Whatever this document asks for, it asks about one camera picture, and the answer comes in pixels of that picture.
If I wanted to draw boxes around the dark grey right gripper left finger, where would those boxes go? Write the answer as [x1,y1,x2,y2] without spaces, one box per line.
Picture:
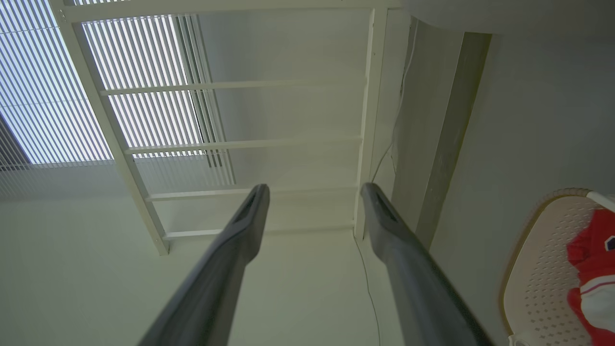
[138,184,271,346]

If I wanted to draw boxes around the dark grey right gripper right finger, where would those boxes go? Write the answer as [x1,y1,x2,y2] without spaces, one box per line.
[360,182,494,346]

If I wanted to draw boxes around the beige perforated plastic laundry basket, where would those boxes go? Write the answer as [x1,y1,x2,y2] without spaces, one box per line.
[500,188,615,346]

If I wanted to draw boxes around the red and white garment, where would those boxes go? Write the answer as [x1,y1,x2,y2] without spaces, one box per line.
[566,208,615,346]

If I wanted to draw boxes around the white window blinds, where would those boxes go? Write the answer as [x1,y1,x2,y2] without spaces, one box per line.
[0,0,236,198]

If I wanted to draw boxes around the grey fabric sofa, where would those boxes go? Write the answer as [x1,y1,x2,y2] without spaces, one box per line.
[401,0,615,37]

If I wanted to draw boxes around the thin white wall cable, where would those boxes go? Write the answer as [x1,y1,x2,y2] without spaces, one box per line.
[355,18,418,346]

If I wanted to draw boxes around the white shelf frame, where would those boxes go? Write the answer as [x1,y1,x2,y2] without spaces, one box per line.
[48,0,405,256]

